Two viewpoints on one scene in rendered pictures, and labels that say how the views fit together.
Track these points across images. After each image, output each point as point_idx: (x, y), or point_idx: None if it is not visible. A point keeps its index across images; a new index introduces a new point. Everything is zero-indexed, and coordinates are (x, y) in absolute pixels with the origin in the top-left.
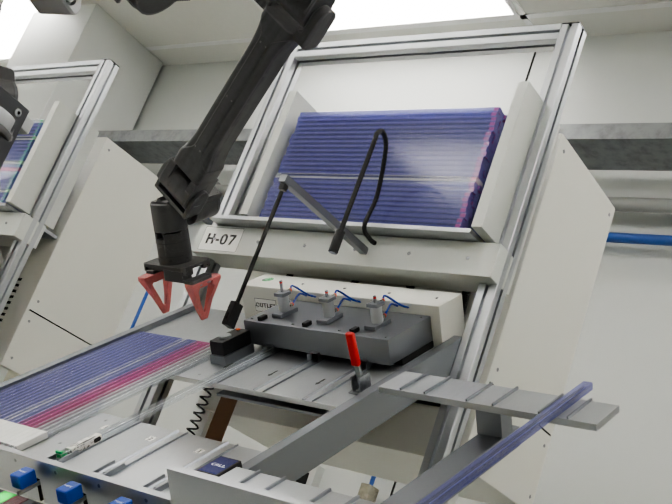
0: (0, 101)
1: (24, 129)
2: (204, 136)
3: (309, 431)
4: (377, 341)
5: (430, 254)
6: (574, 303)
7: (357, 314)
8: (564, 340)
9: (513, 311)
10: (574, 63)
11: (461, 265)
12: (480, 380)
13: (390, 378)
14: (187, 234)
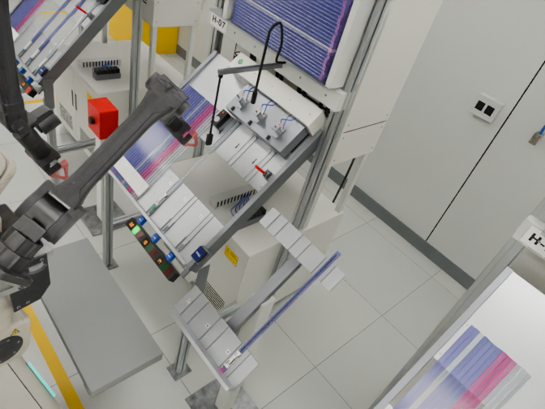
0: (31, 264)
1: (49, 255)
2: None
3: (239, 217)
4: (276, 149)
5: (309, 83)
6: (406, 60)
7: (274, 114)
8: (397, 80)
9: (358, 97)
10: None
11: (322, 98)
12: (338, 131)
13: (281, 172)
14: (175, 120)
